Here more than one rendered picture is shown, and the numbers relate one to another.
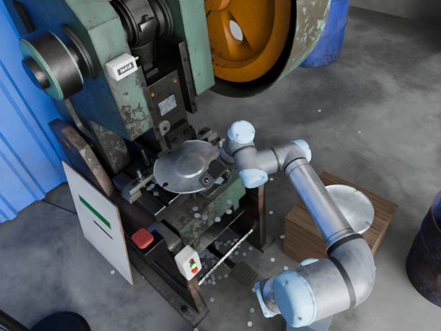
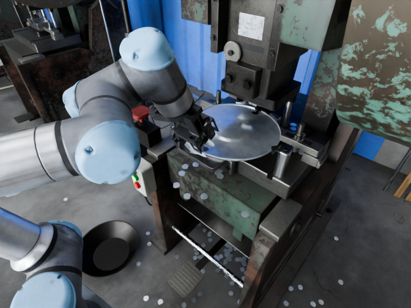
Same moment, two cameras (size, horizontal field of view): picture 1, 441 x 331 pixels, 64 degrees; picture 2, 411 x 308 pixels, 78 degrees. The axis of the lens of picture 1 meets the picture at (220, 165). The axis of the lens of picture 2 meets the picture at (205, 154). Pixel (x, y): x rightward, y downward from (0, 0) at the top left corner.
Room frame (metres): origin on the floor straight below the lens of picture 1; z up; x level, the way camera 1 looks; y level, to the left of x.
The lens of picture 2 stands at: (0.82, -0.50, 1.24)
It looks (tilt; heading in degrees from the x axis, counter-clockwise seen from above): 41 degrees down; 82
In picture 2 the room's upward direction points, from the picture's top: straight up
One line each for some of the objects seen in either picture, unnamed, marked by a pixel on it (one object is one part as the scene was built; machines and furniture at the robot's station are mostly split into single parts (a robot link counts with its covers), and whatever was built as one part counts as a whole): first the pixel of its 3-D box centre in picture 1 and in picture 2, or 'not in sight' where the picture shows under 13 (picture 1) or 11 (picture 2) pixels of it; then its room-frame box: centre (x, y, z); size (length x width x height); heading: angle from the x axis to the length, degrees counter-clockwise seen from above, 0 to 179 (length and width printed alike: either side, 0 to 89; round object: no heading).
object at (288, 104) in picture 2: not in sight; (288, 107); (1.19, 0.18, 0.81); 0.02 x 0.02 x 0.14
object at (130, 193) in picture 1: (139, 179); (216, 102); (0.98, 0.34, 0.76); 0.17 x 0.06 x 0.10; 130
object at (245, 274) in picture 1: (210, 248); (221, 242); (0.99, 0.12, 0.14); 0.59 x 0.10 x 0.05; 40
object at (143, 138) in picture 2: (155, 253); (148, 144); (0.71, 0.30, 0.62); 0.10 x 0.06 x 0.20; 130
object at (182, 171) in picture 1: (189, 165); (232, 128); (0.99, 0.13, 0.78); 0.29 x 0.29 x 0.01
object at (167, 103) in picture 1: (161, 106); (259, 33); (1.06, 0.18, 1.04); 0.17 x 0.15 x 0.30; 40
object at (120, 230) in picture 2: not in sight; (109, 249); (0.44, 0.22, 0.04); 0.30 x 0.30 x 0.07
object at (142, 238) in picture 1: (144, 242); (141, 119); (0.70, 0.31, 0.72); 0.07 x 0.06 x 0.08; 40
